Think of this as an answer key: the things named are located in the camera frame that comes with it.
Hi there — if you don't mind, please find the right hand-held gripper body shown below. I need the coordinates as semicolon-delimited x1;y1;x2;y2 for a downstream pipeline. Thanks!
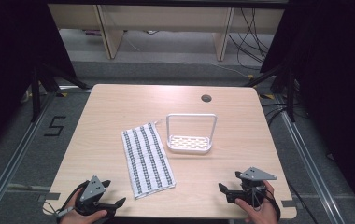
226;166;278;209

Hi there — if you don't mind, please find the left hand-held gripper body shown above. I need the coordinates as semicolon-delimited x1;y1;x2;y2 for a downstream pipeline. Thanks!
74;175;118;217

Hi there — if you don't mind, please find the white black striped cloth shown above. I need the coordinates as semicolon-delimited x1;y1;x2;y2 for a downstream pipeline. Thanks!
121;119;178;201

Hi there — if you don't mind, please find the white rack with handle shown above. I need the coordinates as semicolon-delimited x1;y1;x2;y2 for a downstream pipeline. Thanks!
165;113;219;156

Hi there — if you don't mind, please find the person's left hand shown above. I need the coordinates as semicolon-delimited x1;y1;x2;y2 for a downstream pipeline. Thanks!
58;188;108;224

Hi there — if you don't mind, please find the person's right hand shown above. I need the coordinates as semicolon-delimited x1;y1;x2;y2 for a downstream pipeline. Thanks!
234;180;280;224

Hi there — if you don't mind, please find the black metal stand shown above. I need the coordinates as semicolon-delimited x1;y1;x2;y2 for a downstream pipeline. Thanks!
244;63;299;123
29;62;90;123

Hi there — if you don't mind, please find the black curtain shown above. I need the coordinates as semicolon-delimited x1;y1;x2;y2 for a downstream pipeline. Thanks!
0;0;78;158
259;0;355;224

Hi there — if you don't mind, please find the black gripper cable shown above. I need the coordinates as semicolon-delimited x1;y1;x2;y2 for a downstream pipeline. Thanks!
55;179;90;224

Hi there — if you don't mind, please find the black wrist strap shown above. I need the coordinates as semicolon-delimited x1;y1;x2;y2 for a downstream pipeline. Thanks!
263;186;282;222

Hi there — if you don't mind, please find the grey gripper cable with plug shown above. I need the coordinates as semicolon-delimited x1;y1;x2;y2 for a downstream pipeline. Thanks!
43;201;75;218

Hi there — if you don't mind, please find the black floor cable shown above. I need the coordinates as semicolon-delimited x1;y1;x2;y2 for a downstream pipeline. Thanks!
286;178;320;224

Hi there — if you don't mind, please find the aluminium floor rail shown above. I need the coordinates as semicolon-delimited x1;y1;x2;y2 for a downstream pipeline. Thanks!
277;95;346;224
0;90;59;224

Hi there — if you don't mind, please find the thin white floor cable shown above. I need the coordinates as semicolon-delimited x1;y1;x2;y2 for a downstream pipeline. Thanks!
211;62;255;79

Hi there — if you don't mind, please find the bundle of black cables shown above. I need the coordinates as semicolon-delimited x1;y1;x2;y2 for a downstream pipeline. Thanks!
227;7;275;69

